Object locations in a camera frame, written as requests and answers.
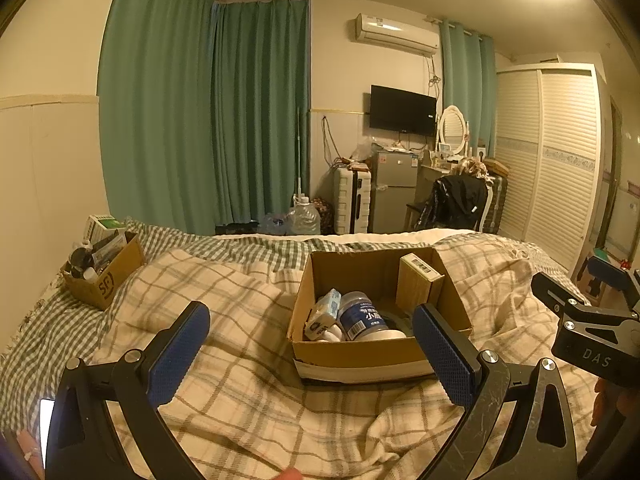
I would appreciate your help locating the green curtain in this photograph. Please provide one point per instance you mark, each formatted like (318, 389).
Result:
(260, 110)
(155, 95)

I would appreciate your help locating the blue label jar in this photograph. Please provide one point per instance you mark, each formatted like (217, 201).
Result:
(360, 317)

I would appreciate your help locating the small cardboard box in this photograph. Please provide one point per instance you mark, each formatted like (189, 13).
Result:
(115, 280)

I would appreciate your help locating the green white carton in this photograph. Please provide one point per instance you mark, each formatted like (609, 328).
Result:
(102, 227)

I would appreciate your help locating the large cardboard box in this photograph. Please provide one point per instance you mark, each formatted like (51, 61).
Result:
(350, 360)

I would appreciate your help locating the blond fluffy item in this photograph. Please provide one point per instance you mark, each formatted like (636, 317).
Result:
(472, 166)

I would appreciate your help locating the silver small fridge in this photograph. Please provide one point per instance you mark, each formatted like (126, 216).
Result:
(395, 190)

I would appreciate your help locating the green checkered bed sheet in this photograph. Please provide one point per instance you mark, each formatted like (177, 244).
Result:
(50, 320)

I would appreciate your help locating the black jacket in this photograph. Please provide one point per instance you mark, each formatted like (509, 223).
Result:
(455, 202)

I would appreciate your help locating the dark suitcase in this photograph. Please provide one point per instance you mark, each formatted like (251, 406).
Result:
(496, 200)

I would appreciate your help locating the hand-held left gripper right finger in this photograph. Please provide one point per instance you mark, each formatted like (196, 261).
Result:
(445, 355)

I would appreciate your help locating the cream box with barcode label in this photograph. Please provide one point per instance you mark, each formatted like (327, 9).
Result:
(417, 285)

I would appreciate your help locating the room door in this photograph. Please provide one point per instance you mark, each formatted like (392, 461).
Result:
(622, 175)

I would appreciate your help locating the white air conditioner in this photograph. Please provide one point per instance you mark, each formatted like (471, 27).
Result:
(395, 35)

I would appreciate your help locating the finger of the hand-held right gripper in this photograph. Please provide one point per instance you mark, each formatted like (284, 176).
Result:
(612, 277)
(565, 292)

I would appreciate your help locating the person's right hand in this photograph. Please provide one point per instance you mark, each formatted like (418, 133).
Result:
(602, 405)

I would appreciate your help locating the white pole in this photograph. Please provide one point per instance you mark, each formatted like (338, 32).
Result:
(300, 155)

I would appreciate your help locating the white ribbed suitcase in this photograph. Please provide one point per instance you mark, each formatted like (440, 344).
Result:
(352, 200)

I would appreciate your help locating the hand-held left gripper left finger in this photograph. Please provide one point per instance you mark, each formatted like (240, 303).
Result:
(175, 355)

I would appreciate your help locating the light teal curtain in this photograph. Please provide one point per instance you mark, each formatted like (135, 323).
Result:
(467, 85)

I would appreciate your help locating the brown plastic stool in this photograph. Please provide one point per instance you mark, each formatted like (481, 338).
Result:
(585, 280)

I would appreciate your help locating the white tissue packet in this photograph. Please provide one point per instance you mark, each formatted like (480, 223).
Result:
(325, 310)

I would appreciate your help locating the clear plastic bag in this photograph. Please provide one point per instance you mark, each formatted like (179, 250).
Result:
(274, 224)

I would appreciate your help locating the black jar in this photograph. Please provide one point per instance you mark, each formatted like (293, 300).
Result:
(81, 260)

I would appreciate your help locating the clear water jug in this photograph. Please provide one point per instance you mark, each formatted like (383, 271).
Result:
(305, 220)

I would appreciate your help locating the black wall television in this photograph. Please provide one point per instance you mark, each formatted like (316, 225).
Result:
(402, 110)

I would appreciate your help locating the crumpled plastic bag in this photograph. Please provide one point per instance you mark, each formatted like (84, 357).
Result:
(361, 152)

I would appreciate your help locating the white louvered wardrobe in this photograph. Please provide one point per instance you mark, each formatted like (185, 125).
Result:
(545, 160)

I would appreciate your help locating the dark patterned bag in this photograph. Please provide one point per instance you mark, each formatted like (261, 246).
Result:
(324, 217)

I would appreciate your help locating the white oval mirror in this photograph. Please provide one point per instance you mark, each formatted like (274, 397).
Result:
(453, 127)

